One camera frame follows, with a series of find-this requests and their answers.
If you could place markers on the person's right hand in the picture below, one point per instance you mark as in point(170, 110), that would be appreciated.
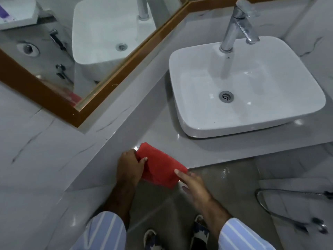
point(196, 190)

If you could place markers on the person's left hand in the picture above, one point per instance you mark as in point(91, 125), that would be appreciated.
point(127, 170)

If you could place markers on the person's right thumb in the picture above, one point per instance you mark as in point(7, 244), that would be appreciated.
point(185, 190)

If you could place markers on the person's left thumb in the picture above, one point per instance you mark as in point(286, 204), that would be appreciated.
point(143, 161)

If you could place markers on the red cleaning cloth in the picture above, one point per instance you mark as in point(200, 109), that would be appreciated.
point(160, 166)

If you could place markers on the person's right forearm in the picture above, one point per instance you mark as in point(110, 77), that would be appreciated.
point(226, 226)

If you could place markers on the person's left forearm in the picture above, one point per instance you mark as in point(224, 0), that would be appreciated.
point(114, 213)

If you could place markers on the person's right patterned slipper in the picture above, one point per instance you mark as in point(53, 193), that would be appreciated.
point(199, 231)

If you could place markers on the person's patterned slipper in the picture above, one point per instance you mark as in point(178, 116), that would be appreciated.
point(199, 231)
point(152, 240)

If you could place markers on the person's left patterned slipper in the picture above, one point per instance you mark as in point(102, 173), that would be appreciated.
point(152, 240)

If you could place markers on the metal sink drain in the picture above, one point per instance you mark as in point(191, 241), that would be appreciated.
point(226, 96)

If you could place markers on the white ceramic sink basin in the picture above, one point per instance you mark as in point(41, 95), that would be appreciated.
point(260, 83)

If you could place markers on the wooden-framed mirror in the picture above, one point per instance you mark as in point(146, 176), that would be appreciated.
point(247, 3)
point(31, 80)

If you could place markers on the chrome faucet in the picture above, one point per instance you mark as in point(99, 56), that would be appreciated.
point(235, 25)

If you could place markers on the chrome wall valve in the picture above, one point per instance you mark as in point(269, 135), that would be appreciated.
point(319, 224)

